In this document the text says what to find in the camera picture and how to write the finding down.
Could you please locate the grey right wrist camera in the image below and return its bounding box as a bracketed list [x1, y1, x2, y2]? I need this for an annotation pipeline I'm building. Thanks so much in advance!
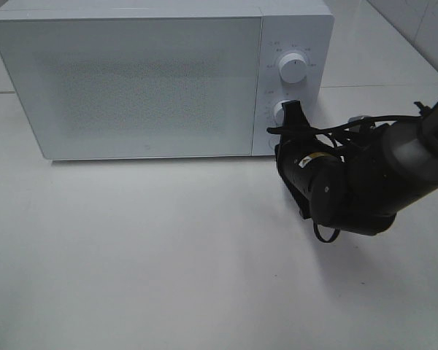
[348, 115, 376, 133]

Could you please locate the white microwave door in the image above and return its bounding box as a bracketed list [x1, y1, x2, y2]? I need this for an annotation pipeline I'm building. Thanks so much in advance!
[0, 17, 261, 160]

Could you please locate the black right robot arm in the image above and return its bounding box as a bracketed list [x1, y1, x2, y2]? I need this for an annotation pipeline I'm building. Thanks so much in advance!
[268, 100, 438, 237]

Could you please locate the black camera cable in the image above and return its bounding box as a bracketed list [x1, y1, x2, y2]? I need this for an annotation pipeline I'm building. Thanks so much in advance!
[266, 114, 428, 244]

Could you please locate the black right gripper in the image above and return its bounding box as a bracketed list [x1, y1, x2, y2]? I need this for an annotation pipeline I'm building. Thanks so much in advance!
[273, 100, 342, 219]

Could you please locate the white microwave oven body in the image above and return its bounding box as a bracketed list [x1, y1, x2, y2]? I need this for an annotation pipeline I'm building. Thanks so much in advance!
[0, 1, 334, 160]

